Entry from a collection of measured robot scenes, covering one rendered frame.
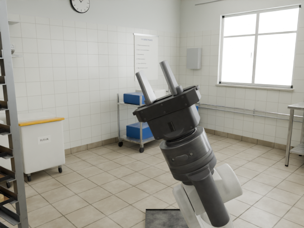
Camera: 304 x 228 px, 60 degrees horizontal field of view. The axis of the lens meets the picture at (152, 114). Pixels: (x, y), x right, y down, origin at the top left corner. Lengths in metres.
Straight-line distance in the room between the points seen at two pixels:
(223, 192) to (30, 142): 3.16
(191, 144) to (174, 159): 0.04
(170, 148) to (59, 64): 3.89
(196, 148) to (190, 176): 0.05
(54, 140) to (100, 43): 1.88
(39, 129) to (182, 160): 3.14
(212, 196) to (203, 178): 0.04
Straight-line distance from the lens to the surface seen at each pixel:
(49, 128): 3.57
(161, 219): 2.68
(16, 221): 1.24
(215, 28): 5.53
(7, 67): 1.07
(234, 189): 0.52
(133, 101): 4.34
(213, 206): 0.48
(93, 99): 4.59
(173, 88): 0.45
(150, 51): 5.36
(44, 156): 3.64
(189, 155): 0.46
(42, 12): 4.26
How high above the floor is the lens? 1.47
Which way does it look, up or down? 11 degrees down
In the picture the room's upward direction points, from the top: straight up
